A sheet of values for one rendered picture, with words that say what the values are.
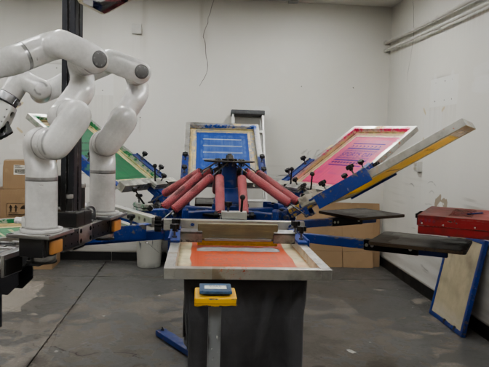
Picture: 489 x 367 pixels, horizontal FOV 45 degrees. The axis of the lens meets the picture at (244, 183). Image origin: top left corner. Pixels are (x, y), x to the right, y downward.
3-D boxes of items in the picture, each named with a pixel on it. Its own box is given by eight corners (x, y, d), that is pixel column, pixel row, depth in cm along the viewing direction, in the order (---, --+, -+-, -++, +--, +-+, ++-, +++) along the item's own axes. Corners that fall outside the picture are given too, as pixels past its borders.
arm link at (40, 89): (54, 89, 215) (56, 84, 206) (39, 113, 213) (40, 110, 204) (17, 66, 211) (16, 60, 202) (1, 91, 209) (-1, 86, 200)
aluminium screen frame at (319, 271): (332, 280, 204) (332, 270, 203) (163, 279, 199) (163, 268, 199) (295, 241, 282) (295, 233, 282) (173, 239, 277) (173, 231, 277)
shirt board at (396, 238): (471, 254, 307) (472, 239, 306) (464, 269, 270) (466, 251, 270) (242, 230, 364) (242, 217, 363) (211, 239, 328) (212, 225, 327)
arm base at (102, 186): (71, 214, 217) (72, 172, 216) (86, 210, 229) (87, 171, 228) (110, 216, 214) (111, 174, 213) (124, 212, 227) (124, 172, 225)
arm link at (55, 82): (91, 80, 212) (36, 103, 205) (88, 87, 224) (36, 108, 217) (81, 58, 210) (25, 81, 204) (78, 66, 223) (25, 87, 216)
